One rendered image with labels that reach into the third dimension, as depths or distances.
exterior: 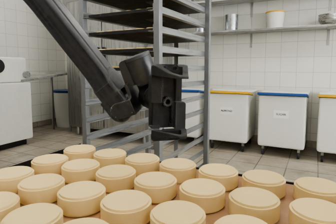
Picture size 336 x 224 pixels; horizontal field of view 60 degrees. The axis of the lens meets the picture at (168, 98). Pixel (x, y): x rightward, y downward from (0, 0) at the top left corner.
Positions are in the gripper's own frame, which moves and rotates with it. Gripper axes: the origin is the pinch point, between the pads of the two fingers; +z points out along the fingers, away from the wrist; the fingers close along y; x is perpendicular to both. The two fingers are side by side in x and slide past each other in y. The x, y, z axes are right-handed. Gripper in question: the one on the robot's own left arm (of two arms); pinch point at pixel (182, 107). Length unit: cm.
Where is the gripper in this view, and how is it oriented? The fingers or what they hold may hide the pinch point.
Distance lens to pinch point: 48.1
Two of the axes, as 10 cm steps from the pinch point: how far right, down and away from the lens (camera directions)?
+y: -0.2, 9.9, 1.0
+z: 3.2, 1.0, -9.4
